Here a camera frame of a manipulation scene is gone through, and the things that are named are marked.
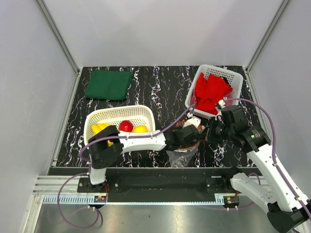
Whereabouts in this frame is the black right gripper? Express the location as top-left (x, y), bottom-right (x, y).
top-left (196, 116), bottom-right (234, 145)

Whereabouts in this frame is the clear zip top bag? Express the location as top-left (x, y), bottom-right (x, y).
top-left (166, 118), bottom-right (207, 168)

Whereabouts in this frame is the yellow fake pear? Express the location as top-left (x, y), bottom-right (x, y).
top-left (132, 125), bottom-right (148, 133)

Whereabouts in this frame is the red fake apple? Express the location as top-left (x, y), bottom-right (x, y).
top-left (119, 120), bottom-right (134, 132)

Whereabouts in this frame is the yellow fake banana bunch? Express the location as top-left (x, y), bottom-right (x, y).
top-left (88, 123), bottom-right (109, 142)

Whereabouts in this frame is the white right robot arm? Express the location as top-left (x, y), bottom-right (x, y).
top-left (207, 117), bottom-right (311, 233)

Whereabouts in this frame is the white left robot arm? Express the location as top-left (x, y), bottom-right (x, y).
top-left (86, 125), bottom-right (200, 192)

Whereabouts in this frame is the pink cloth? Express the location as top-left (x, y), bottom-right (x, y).
top-left (190, 89), bottom-right (197, 107)

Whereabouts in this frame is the red cloth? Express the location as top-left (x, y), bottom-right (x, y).
top-left (194, 73), bottom-right (233, 115)

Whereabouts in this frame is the small white perforated basket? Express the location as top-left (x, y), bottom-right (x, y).
top-left (84, 105), bottom-right (156, 145)

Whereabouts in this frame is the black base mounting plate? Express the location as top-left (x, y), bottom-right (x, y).
top-left (77, 167), bottom-right (261, 203)

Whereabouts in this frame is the large white laundry basket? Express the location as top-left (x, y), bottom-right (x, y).
top-left (185, 65), bottom-right (243, 118)

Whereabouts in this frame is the folded green cloth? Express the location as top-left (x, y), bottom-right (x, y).
top-left (85, 70), bottom-right (133, 100)

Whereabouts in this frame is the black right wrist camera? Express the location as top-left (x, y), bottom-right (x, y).
top-left (220, 105), bottom-right (247, 126)

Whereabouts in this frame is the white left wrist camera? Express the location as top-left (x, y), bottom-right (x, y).
top-left (183, 116), bottom-right (201, 129)

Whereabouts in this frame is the grey slotted cable duct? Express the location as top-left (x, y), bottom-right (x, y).
top-left (43, 195), bottom-right (107, 205)

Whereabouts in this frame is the right aluminium frame post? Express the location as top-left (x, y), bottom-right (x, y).
top-left (245, 0), bottom-right (292, 72)

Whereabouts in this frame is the aluminium corner frame post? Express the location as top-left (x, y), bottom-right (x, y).
top-left (35, 0), bottom-right (80, 74)

